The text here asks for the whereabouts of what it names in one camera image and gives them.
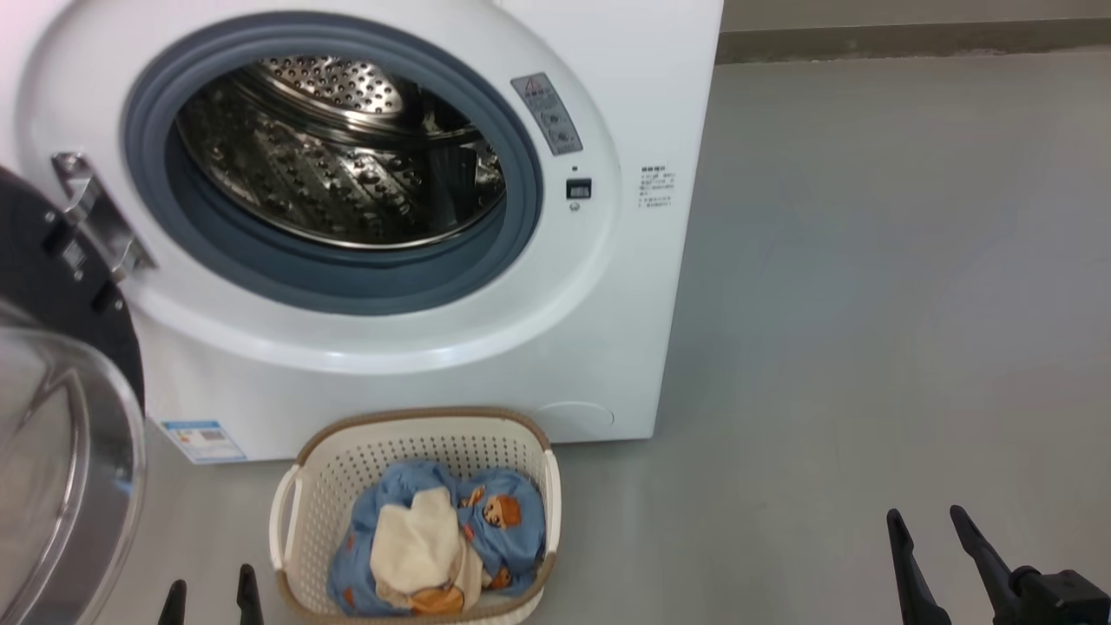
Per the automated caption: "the cream perforated laundry basket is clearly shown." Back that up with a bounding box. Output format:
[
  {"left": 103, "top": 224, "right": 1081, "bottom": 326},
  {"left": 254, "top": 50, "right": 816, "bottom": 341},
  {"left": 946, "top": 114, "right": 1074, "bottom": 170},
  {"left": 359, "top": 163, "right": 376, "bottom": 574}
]
[{"left": 269, "top": 406, "right": 562, "bottom": 625}]

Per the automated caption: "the black-rimmed glass washer door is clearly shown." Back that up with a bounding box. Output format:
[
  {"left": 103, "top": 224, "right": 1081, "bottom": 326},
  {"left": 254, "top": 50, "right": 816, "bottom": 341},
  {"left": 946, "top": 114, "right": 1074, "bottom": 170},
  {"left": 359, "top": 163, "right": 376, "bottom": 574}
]
[{"left": 0, "top": 165, "right": 148, "bottom": 625}]

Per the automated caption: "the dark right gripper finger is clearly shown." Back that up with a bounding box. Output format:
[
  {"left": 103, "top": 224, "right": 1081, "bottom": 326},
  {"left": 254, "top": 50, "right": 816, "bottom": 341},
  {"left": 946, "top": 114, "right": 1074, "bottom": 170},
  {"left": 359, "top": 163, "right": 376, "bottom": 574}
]
[
  {"left": 886, "top": 509, "right": 954, "bottom": 625},
  {"left": 950, "top": 505, "right": 1017, "bottom": 614}
]

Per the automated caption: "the blue energy label sticker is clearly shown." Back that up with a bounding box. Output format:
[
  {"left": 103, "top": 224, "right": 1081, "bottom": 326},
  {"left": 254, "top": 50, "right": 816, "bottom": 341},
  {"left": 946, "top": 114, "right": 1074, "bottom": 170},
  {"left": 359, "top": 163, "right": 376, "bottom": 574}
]
[{"left": 162, "top": 420, "right": 247, "bottom": 465}]

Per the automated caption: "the grey warning label plate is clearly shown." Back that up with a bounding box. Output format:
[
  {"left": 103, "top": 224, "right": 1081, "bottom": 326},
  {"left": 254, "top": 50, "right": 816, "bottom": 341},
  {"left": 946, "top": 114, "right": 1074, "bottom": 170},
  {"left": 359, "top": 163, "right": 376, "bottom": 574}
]
[{"left": 510, "top": 72, "right": 584, "bottom": 157}]

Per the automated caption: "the round white filter cover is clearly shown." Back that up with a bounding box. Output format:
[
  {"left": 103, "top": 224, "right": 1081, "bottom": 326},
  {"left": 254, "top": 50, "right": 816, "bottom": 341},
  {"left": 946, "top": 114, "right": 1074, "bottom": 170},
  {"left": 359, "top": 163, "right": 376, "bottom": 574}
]
[{"left": 534, "top": 401, "right": 616, "bottom": 440}]

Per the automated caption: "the white front-load washing machine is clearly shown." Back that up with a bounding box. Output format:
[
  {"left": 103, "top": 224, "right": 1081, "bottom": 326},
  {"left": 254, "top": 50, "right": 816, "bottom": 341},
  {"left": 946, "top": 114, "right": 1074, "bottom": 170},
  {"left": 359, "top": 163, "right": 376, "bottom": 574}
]
[{"left": 0, "top": 0, "right": 724, "bottom": 466}]

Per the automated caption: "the cream cloth garment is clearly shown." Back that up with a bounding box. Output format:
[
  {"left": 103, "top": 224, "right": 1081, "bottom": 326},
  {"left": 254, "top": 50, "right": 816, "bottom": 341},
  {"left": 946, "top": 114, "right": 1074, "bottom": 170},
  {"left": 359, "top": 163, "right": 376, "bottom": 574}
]
[{"left": 370, "top": 486, "right": 485, "bottom": 609}]

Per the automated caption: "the blue cartoon print garment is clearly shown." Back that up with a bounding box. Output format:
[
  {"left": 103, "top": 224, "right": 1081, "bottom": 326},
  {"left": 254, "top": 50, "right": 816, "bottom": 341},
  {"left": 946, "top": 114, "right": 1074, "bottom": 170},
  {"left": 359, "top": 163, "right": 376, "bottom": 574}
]
[{"left": 327, "top": 460, "right": 548, "bottom": 618}]

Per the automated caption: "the grey rubber door gasket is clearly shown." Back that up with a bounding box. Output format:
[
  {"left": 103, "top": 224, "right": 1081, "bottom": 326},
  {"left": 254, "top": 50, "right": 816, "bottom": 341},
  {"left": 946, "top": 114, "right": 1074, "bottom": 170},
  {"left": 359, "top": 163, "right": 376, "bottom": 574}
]
[{"left": 122, "top": 10, "right": 545, "bottom": 318}]

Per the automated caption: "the stainless steel perforated drum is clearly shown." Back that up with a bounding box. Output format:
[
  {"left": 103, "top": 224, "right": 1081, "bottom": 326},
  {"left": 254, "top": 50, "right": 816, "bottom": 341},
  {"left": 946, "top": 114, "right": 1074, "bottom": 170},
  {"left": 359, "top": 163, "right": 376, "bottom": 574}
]
[{"left": 174, "top": 54, "right": 509, "bottom": 253}]

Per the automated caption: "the chrome door hinge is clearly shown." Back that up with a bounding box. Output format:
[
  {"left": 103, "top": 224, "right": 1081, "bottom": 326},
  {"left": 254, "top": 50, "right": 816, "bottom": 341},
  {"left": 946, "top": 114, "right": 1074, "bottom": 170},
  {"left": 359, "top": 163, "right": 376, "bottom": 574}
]
[{"left": 50, "top": 152, "right": 159, "bottom": 284}]

